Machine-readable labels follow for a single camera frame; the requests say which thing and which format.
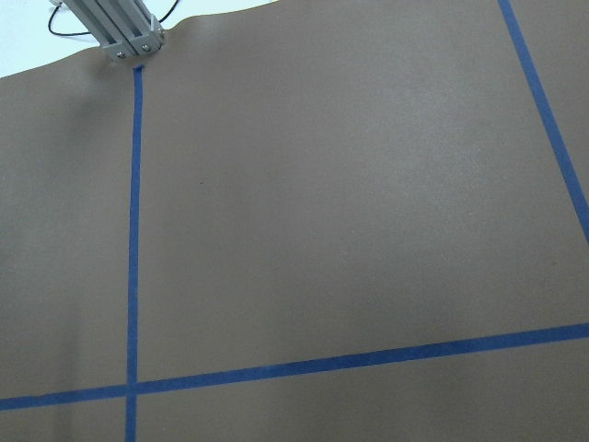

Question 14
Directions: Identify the aluminium frame post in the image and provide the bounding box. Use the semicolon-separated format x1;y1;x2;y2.
64;0;166;60

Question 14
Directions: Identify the black cable on table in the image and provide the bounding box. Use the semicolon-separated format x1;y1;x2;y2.
48;3;96;38

